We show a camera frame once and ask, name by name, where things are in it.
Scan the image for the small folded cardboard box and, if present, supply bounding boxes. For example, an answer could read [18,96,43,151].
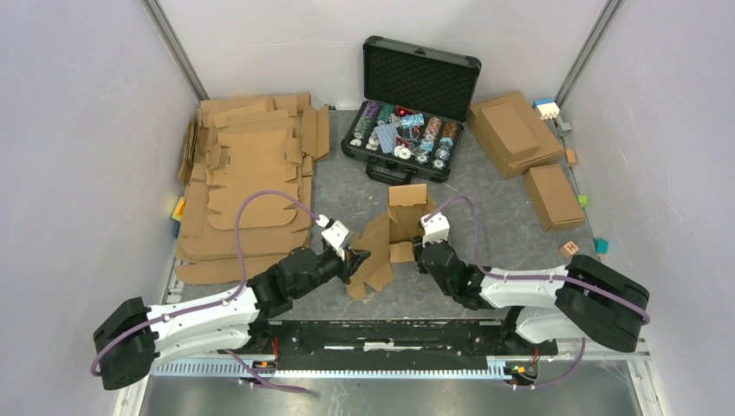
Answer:
[524,165,586,231]

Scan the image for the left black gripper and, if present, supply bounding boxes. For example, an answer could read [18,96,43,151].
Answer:
[292,244,371,299]

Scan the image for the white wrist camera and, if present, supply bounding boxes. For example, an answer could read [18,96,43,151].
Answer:
[420,212,450,246]
[316,214,353,260]

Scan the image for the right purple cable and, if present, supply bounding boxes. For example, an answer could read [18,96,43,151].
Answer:
[439,195,652,392]

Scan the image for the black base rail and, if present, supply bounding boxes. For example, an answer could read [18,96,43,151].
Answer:
[240,319,558,371]

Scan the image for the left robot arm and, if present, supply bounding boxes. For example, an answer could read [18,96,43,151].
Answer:
[90,248,371,391]

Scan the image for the purple cable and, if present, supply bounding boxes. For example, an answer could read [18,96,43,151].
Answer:
[439,195,652,392]
[89,190,328,394]

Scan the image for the orange yellow block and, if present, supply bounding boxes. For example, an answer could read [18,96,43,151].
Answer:
[171,196,185,238]

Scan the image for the blue white toy block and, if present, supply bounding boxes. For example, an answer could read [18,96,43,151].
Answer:
[532,98,561,120]

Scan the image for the small wooden cube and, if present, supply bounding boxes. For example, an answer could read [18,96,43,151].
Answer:
[565,149,578,166]

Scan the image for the teal cube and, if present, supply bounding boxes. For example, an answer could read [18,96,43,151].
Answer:
[593,237,608,255]

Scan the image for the large folded cardboard box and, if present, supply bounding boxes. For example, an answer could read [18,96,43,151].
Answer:
[467,90,564,179]

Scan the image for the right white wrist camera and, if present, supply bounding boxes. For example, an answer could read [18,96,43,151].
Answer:
[420,212,450,246]

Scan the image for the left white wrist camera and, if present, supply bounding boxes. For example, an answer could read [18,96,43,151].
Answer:
[316,214,353,260]

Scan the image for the black poker chip case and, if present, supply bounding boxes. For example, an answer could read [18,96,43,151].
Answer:
[341,36,482,185]

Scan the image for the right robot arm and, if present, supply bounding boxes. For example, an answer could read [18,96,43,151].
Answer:
[413,237,650,354]

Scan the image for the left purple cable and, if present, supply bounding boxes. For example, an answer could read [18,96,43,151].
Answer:
[89,190,328,394]

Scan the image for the wooden letter H cube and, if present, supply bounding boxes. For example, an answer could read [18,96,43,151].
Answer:
[559,241,580,258]

